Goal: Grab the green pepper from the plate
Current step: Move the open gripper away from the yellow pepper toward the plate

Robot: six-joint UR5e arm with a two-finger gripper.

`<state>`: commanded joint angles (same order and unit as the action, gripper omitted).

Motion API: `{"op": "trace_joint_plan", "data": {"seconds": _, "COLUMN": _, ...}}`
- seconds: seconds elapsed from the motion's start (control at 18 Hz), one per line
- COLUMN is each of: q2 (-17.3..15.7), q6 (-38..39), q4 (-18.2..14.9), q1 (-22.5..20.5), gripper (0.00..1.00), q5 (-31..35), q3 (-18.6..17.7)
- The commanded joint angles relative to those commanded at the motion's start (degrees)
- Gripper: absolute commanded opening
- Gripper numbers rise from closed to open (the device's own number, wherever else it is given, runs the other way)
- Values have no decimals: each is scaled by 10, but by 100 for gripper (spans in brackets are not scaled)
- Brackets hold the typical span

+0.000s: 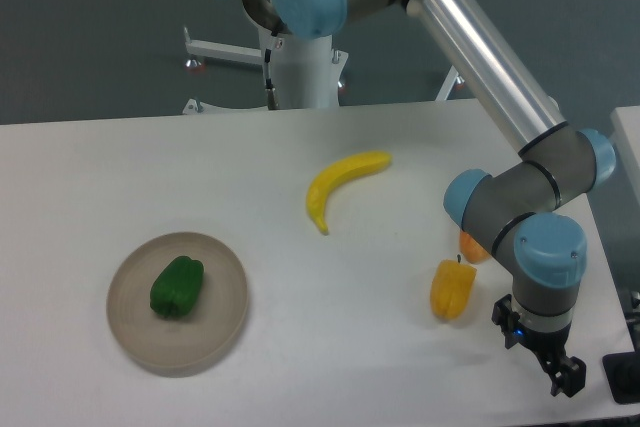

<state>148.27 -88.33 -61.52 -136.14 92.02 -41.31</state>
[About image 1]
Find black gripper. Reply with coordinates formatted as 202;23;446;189
491;294;586;397

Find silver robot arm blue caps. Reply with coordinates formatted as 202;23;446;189
242;0;616;396

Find yellow orange bell pepper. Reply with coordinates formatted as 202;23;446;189
429;254;477;321

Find beige round plate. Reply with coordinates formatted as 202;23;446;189
106;232;249;377

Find green bell pepper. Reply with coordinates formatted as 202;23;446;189
149;256;204;318

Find black device at table edge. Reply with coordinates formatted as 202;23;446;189
601;289;640;405

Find orange fruit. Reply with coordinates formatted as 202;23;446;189
459;230;491;265

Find white table at right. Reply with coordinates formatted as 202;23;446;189
611;106;640;170

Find yellow banana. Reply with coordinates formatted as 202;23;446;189
305;151;393;235

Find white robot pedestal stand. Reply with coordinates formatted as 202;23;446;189
183;0;460;114

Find black cable on pedestal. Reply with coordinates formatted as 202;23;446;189
263;21;287;111

